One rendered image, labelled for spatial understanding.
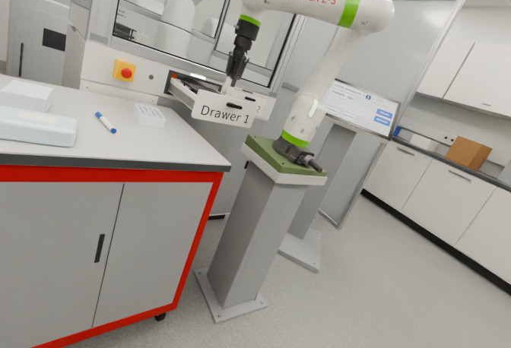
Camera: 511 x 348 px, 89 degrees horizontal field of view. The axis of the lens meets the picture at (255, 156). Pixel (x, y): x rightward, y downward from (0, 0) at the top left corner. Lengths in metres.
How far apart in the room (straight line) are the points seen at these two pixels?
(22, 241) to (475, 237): 3.47
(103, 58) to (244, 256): 0.99
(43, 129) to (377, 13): 1.00
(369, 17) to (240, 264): 1.07
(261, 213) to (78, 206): 0.63
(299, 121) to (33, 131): 0.79
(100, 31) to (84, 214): 0.71
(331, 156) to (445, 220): 2.01
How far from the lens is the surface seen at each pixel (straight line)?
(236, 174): 1.74
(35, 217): 0.79
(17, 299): 0.96
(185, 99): 1.14
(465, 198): 3.52
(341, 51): 1.20
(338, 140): 1.83
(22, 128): 0.71
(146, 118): 0.98
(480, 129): 4.29
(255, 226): 1.11
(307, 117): 1.02
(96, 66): 1.25
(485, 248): 3.52
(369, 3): 1.06
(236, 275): 1.27
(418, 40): 2.57
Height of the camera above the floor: 1.06
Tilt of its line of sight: 17 degrees down
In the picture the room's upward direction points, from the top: 21 degrees clockwise
